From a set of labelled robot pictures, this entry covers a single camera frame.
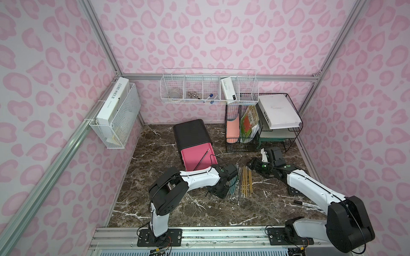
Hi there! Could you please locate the black wire file rack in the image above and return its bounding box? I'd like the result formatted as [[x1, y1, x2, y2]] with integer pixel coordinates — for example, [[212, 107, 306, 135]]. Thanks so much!
[[225, 103, 262, 153]]

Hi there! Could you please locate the black white marker pen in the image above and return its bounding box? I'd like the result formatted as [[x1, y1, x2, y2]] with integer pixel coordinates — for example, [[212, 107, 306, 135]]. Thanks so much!
[[294, 200, 321, 210]]

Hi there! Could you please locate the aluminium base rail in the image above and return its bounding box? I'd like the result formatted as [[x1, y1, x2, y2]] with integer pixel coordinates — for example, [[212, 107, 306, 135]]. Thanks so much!
[[86, 225, 366, 256]]

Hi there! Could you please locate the pink top drawer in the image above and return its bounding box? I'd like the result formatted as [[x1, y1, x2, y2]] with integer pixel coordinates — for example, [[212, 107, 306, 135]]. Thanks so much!
[[181, 143, 218, 172]]

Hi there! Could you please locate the black calculator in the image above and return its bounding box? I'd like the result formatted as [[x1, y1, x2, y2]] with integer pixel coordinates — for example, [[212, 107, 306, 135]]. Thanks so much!
[[288, 186, 304, 196]]

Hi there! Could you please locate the white side wire basket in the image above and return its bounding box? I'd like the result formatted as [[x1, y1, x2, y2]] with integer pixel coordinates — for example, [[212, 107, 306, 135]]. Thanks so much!
[[90, 80, 141, 149]]

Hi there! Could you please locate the black wire paper tray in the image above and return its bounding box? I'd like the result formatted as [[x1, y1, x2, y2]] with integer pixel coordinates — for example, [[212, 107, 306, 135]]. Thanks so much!
[[256, 93, 303, 153]]

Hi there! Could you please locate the white wire wall basket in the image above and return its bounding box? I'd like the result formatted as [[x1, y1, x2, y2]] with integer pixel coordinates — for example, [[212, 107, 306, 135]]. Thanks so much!
[[160, 68, 259, 105]]

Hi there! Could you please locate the green red booklet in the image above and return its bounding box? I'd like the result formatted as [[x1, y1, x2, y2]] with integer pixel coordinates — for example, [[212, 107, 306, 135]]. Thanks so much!
[[240, 106, 259, 144]]

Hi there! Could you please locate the black pink drawer cabinet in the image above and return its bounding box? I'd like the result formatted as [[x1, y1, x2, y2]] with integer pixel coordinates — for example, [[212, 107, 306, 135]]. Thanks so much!
[[173, 119, 212, 164]]

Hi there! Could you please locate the white box in basket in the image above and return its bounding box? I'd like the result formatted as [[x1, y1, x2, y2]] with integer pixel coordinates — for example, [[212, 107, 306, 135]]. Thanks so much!
[[220, 77, 237, 101]]

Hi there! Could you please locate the white paper stack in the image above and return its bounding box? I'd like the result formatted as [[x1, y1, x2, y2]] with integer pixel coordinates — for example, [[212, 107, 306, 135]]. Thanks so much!
[[258, 94, 302, 130]]

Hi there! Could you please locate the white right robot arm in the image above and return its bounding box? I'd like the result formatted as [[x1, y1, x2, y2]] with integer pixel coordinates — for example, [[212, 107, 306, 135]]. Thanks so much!
[[247, 147, 375, 253]]

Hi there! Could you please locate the white book in side basket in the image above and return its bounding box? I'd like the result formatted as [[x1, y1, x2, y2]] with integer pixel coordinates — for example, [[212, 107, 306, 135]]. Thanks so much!
[[96, 77, 130, 125]]

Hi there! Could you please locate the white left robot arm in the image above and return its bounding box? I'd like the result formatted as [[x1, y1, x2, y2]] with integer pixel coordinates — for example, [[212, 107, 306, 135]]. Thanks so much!
[[137, 164, 238, 247]]

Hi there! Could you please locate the pink folder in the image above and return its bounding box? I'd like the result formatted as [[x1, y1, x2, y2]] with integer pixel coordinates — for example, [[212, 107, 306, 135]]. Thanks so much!
[[226, 116, 240, 144]]

